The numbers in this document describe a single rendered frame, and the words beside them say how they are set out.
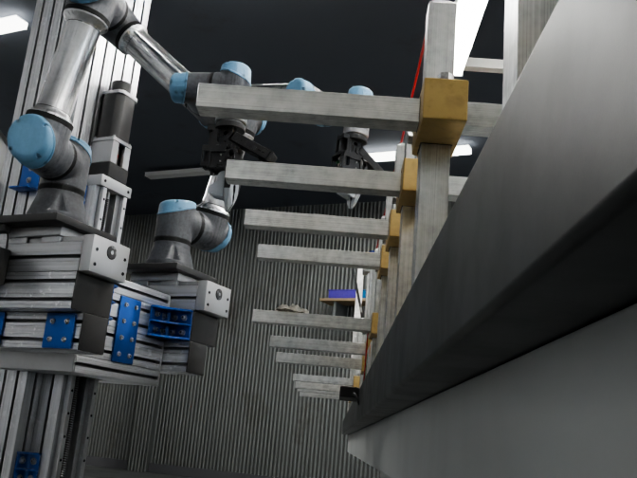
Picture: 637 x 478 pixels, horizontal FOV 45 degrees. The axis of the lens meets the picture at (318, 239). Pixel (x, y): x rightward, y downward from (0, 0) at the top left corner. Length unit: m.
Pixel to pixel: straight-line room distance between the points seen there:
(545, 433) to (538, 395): 0.02
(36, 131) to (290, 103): 1.12
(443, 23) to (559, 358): 0.70
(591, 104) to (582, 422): 0.16
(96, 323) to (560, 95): 1.76
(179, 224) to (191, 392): 7.81
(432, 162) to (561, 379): 0.60
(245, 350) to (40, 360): 7.79
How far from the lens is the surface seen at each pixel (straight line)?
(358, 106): 0.90
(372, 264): 1.61
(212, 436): 9.92
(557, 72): 0.23
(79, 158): 2.05
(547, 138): 0.24
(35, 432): 2.23
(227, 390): 9.86
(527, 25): 0.42
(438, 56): 0.98
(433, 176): 0.91
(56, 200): 2.02
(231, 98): 0.91
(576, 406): 0.33
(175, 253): 2.38
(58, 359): 2.05
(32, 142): 1.93
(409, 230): 1.15
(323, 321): 1.84
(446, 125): 0.88
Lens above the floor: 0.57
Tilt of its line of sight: 15 degrees up
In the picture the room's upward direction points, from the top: 5 degrees clockwise
